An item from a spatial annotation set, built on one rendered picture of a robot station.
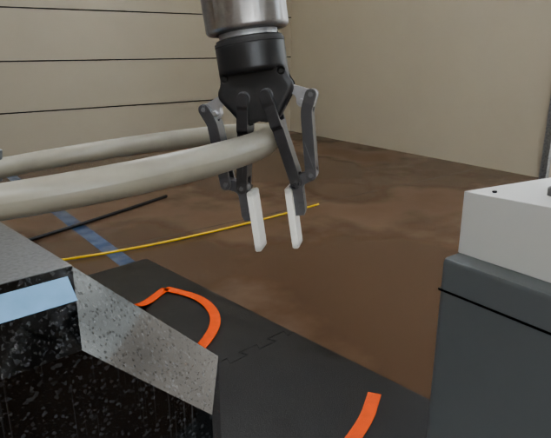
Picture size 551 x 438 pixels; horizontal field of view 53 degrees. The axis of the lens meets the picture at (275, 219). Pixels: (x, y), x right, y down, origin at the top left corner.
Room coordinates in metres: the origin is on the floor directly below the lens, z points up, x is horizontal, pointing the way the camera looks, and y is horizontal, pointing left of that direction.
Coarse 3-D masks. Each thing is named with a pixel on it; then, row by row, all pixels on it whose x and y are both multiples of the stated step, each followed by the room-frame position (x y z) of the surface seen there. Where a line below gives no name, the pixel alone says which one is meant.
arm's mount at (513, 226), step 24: (480, 192) 0.90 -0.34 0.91; (504, 192) 0.90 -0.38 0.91; (528, 192) 0.91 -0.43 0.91; (480, 216) 0.88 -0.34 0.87; (504, 216) 0.84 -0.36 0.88; (528, 216) 0.81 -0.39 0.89; (480, 240) 0.87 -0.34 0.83; (504, 240) 0.84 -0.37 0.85; (528, 240) 0.81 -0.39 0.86; (504, 264) 0.84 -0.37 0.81; (528, 264) 0.80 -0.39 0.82
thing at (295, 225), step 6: (288, 186) 0.60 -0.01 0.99; (288, 192) 0.59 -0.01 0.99; (288, 198) 0.59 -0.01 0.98; (288, 204) 0.59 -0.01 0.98; (294, 204) 0.60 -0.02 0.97; (288, 210) 0.59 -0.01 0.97; (294, 210) 0.59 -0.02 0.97; (294, 216) 0.59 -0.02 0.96; (294, 222) 0.59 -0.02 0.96; (300, 222) 0.62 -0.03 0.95; (294, 228) 0.59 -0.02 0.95; (300, 228) 0.61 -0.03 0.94; (294, 234) 0.59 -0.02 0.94; (300, 234) 0.61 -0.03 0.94; (294, 240) 0.59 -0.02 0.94; (300, 240) 0.60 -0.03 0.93; (294, 246) 0.59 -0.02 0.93
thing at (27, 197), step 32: (256, 128) 0.69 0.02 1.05; (0, 160) 0.80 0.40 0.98; (32, 160) 0.83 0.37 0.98; (64, 160) 0.85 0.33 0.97; (96, 160) 0.87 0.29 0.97; (160, 160) 0.47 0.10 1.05; (192, 160) 0.48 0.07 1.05; (224, 160) 0.51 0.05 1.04; (256, 160) 0.56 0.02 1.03; (0, 192) 0.42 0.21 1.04; (32, 192) 0.42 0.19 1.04; (64, 192) 0.42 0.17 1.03; (96, 192) 0.43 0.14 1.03; (128, 192) 0.44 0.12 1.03
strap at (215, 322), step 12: (168, 288) 2.47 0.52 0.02; (144, 300) 2.33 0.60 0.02; (204, 300) 2.33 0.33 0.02; (216, 312) 2.21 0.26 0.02; (216, 324) 2.10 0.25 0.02; (204, 336) 2.00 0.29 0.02; (372, 396) 1.60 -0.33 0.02; (372, 408) 1.53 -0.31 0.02; (360, 420) 1.47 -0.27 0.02; (372, 420) 1.47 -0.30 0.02; (360, 432) 1.42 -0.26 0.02
